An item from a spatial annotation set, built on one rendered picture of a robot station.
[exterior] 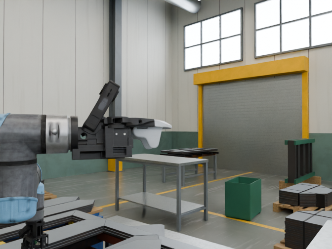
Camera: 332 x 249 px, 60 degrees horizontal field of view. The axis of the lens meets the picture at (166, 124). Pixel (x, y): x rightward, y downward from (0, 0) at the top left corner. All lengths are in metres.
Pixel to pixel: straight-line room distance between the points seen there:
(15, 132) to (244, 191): 4.38
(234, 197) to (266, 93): 5.41
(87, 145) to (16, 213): 0.17
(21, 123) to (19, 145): 0.04
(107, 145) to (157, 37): 11.40
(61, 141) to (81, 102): 8.82
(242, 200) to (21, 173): 4.39
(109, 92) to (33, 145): 0.17
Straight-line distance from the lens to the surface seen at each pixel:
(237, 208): 4.87
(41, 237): 1.38
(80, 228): 1.88
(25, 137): 0.56
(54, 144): 0.56
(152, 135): 0.60
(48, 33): 9.25
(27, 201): 0.58
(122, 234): 1.78
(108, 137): 0.56
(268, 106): 9.61
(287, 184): 7.31
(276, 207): 5.48
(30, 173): 0.58
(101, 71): 9.87
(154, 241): 1.63
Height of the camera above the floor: 1.45
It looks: 1 degrees up
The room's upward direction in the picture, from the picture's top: straight up
